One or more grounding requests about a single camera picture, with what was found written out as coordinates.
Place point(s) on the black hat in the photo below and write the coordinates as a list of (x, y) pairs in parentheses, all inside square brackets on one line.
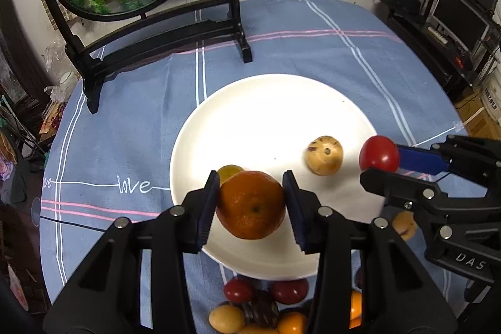
[(403, 1)]

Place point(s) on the large orange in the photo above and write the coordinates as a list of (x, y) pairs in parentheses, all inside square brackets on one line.
[(250, 205)]

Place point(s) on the wooden tray with red fruit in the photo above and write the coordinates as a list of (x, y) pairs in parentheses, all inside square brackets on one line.
[(51, 118)]

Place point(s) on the tan spotted fruit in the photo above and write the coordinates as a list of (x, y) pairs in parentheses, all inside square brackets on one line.
[(324, 156)]

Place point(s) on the dark purple mangosteen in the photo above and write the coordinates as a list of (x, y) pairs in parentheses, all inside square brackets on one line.
[(265, 309)]

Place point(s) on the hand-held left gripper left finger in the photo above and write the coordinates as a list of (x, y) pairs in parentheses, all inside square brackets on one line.
[(209, 208)]

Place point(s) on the yellow green citrus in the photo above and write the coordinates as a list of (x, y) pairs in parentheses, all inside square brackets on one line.
[(230, 171)]

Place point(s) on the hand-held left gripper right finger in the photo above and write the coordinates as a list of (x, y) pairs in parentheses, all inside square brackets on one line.
[(294, 208)]

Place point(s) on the blue striped tablecloth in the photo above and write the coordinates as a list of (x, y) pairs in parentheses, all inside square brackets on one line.
[(137, 103)]

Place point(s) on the black computer monitor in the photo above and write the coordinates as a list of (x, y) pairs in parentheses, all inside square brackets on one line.
[(460, 19)]

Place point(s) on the clear plastic bag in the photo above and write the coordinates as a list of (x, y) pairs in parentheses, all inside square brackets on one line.
[(53, 56)]

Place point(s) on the white teapot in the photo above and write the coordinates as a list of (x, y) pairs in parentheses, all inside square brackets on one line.
[(67, 79)]

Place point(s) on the red tomato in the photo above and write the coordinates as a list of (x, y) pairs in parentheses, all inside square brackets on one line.
[(377, 154), (238, 289), (289, 290)]

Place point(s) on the small yellow fruit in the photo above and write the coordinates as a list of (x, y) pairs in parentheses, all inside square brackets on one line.
[(254, 329)]

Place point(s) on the white round plate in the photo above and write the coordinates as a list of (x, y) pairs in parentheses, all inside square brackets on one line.
[(254, 115)]

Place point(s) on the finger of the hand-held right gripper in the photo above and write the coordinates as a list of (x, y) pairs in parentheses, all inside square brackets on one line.
[(395, 187), (420, 160)]

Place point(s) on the dark wooden cabinet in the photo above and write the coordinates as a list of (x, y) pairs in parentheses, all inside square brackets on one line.
[(15, 83)]

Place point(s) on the small orange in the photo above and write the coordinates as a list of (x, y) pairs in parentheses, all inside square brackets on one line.
[(355, 308), (291, 323)]

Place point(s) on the black computer desk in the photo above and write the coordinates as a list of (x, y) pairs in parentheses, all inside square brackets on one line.
[(426, 52)]

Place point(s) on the pale yellow round fruit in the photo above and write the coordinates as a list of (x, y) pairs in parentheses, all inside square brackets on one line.
[(226, 318)]

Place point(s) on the small tan fruit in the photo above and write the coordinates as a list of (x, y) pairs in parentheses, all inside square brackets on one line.
[(405, 225)]

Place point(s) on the cardboard box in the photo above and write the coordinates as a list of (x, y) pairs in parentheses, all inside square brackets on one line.
[(483, 122)]

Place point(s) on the small dark purple fruit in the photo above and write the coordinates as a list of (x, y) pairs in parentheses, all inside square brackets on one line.
[(359, 278)]

